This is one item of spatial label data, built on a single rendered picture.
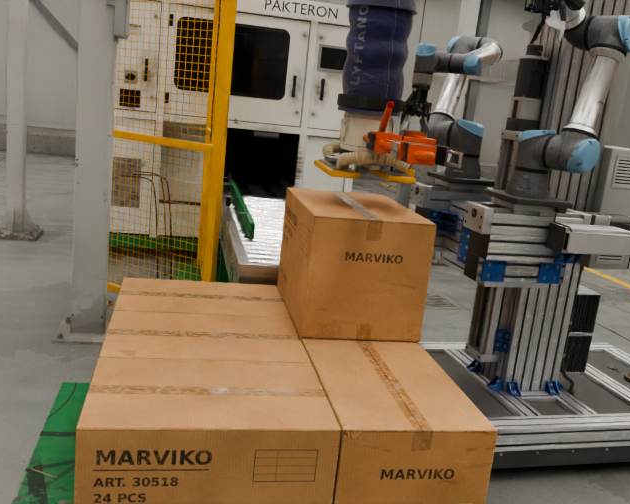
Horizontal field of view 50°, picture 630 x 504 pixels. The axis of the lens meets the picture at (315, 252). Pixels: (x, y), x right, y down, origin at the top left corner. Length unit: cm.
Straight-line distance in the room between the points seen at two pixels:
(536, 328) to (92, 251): 209
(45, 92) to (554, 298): 963
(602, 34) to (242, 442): 173
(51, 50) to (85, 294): 818
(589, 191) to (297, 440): 164
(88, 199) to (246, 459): 206
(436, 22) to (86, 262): 989
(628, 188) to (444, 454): 148
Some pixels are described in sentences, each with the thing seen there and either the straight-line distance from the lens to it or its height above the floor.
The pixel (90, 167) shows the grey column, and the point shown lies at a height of 86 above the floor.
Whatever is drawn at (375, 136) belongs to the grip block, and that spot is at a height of 120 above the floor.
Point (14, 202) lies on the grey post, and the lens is 570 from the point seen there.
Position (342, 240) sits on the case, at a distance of 210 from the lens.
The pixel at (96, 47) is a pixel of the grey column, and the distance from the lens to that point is 338.
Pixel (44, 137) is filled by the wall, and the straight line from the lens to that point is 1136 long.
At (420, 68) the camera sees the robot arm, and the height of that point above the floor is 144.
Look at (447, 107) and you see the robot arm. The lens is 298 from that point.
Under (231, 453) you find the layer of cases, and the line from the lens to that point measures 162.
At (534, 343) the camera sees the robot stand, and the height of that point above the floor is 43.
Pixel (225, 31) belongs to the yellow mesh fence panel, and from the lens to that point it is 343.
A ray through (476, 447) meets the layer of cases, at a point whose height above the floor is 50.
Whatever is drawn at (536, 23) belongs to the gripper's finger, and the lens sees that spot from 223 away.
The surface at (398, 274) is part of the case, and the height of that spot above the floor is 77.
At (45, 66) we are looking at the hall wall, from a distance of 1146.
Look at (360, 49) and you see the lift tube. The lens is 229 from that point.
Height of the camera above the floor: 129
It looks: 13 degrees down
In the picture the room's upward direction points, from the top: 6 degrees clockwise
